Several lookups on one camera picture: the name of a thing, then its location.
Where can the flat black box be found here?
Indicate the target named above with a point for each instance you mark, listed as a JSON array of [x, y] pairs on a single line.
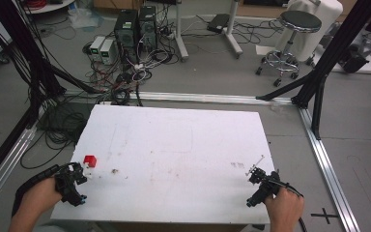
[[218, 22]]

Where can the white power supply box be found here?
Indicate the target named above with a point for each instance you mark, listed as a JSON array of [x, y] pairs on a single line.
[[96, 46], [108, 51]]

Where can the person's right hand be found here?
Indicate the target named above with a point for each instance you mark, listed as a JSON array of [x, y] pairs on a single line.
[[285, 209]]

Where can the thin white rod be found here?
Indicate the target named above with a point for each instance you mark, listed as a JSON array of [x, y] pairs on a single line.
[[258, 162]]

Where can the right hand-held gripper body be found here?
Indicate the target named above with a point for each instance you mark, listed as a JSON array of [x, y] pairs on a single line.
[[263, 190]]

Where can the aluminium floor rail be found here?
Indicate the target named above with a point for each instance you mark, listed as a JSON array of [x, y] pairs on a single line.
[[206, 97], [3, 170], [327, 167]]

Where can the person's left hand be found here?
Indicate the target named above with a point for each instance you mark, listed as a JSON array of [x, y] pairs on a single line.
[[40, 196]]

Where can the round white table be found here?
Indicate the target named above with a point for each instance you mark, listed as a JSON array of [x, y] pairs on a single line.
[[50, 5]]

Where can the clear plastic bag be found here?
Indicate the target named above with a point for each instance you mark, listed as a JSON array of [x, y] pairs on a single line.
[[84, 16]]

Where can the white desk legs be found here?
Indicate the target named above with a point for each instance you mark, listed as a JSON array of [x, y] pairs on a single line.
[[206, 29]]

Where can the black device on white board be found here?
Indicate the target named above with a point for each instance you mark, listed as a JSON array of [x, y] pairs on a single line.
[[356, 58]]

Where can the black round stool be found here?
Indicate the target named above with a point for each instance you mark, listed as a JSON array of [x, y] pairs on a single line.
[[291, 38]]

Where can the red cube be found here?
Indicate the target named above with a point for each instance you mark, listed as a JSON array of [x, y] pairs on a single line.
[[90, 160]]

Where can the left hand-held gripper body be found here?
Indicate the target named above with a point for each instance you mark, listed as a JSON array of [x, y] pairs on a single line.
[[68, 187]]

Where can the black frame post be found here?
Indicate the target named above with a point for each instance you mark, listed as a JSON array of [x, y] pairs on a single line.
[[328, 54], [16, 48]]

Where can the black computer tower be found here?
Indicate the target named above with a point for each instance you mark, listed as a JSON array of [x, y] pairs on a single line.
[[126, 35], [148, 27]]

